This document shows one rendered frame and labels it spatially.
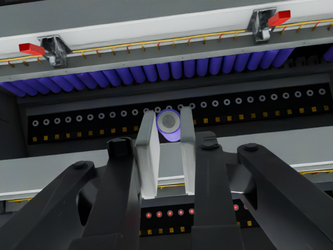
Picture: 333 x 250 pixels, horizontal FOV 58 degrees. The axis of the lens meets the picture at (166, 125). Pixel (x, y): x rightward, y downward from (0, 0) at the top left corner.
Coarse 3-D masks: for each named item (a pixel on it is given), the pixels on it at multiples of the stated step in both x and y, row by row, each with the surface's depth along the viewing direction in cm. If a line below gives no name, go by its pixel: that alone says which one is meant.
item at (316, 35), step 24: (288, 24) 38; (96, 48) 40; (144, 48) 41; (168, 48) 41; (192, 48) 41; (216, 48) 40; (240, 48) 40; (264, 48) 41; (0, 72) 42; (24, 72) 42; (48, 72) 42; (72, 72) 43
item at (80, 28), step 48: (48, 0) 37; (96, 0) 37; (144, 0) 36; (192, 0) 36; (240, 0) 35; (288, 0) 35; (0, 48) 39; (0, 96) 53; (144, 96) 54; (192, 96) 53
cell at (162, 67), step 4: (156, 64) 45; (160, 64) 44; (164, 64) 44; (160, 68) 45; (164, 68) 45; (168, 68) 47; (160, 72) 47; (164, 72) 47; (168, 72) 48; (160, 76) 49; (164, 76) 48; (168, 76) 49
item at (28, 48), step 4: (20, 44) 31; (24, 44) 31; (28, 44) 31; (32, 44) 32; (20, 48) 31; (24, 48) 31; (28, 48) 31; (32, 48) 32; (36, 48) 33; (40, 48) 34; (24, 52) 32; (28, 52) 32; (32, 52) 32; (36, 52) 33; (40, 52) 33; (44, 52) 34; (48, 52) 36; (52, 52) 37; (48, 56) 38; (52, 56) 38; (52, 60) 38
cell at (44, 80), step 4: (40, 80) 45; (44, 80) 46; (48, 80) 46; (52, 80) 47; (44, 84) 47; (48, 84) 47; (52, 84) 48; (56, 84) 49; (52, 88) 49; (56, 88) 49; (60, 88) 50; (56, 92) 51
